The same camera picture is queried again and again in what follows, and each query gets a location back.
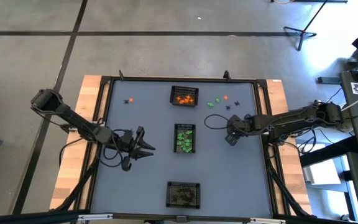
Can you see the black plastic slotted basket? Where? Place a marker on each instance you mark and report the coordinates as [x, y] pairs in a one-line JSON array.
[[170, 205], [193, 152], [174, 104]]

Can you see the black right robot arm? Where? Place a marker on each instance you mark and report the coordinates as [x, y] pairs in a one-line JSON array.
[[291, 119]]

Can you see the black tripod stand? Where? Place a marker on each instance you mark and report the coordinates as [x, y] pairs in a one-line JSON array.
[[303, 32]]

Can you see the grey table mat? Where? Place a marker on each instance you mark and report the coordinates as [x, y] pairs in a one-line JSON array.
[[222, 174]]

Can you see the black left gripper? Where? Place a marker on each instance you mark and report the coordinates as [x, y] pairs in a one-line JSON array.
[[127, 143]]

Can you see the silver metal bracket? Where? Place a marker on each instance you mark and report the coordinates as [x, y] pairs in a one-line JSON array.
[[267, 221], [95, 216]]

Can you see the white box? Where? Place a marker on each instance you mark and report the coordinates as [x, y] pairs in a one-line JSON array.
[[320, 172]]

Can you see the black desk leg bar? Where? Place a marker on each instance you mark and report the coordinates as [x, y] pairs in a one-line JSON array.
[[340, 146]]

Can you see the black frame mount bracket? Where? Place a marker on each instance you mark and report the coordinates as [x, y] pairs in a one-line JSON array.
[[226, 75], [121, 75]]

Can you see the black aluminium table frame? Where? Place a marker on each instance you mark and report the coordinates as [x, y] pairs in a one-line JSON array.
[[197, 79]]

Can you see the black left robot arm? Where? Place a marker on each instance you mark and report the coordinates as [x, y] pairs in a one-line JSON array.
[[76, 119]]

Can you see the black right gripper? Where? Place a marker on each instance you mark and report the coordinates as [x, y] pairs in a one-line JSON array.
[[238, 127]]

